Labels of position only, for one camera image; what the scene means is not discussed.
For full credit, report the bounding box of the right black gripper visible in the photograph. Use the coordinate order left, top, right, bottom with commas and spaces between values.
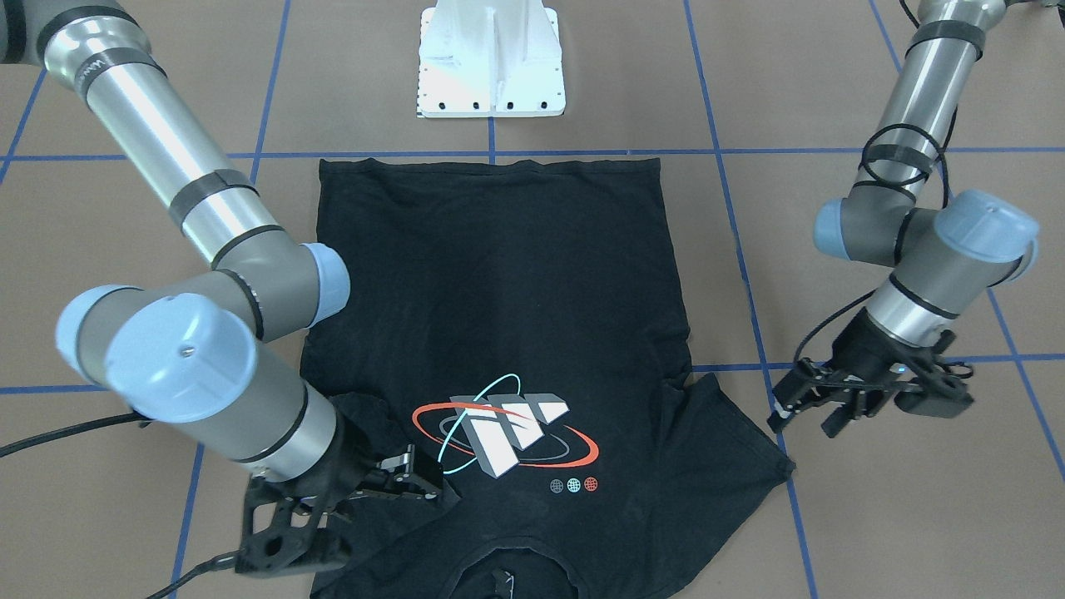
250, 416, 460, 533

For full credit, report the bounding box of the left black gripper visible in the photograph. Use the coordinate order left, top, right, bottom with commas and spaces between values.
767, 312, 922, 438

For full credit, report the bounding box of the black graphic t-shirt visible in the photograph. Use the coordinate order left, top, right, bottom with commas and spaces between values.
301, 159, 794, 598

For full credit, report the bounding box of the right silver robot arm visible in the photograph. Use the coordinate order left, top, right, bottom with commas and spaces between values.
2, 1, 426, 553

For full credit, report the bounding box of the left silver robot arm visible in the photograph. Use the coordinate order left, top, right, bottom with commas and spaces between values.
767, 1, 1039, 437

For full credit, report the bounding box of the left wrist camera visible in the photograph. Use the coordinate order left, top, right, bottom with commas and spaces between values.
894, 333, 976, 419

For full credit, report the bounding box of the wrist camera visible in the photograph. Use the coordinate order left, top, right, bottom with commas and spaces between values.
894, 333, 976, 419
235, 477, 353, 577

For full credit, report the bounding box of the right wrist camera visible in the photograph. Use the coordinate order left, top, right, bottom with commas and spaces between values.
235, 477, 353, 577

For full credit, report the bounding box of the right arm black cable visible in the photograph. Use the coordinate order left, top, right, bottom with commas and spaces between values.
0, 408, 155, 460

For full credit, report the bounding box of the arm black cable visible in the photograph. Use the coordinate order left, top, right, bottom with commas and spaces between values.
794, 123, 959, 367
0, 408, 155, 460

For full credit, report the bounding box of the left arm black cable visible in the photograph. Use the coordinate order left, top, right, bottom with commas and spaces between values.
794, 123, 959, 367

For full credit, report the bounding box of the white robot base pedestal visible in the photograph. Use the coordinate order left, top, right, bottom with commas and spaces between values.
416, 1, 567, 119

